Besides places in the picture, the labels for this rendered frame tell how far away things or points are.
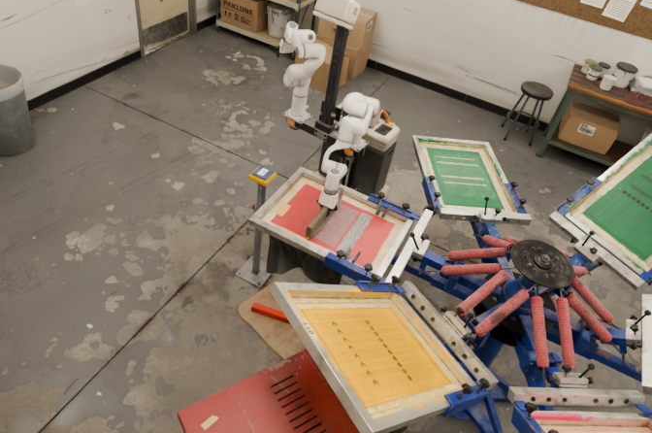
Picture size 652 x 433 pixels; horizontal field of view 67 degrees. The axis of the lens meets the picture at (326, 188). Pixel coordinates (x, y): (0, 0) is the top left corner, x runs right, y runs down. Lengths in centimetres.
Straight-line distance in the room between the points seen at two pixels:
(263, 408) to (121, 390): 149
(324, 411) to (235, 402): 34
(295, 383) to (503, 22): 484
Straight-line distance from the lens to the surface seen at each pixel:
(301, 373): 210
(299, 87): 323
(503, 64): 621
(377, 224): 291
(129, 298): 371
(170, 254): 392
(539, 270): 252
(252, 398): 204
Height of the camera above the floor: 294
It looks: 40 degrees down
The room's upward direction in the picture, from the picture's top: 11 degrees clockwise
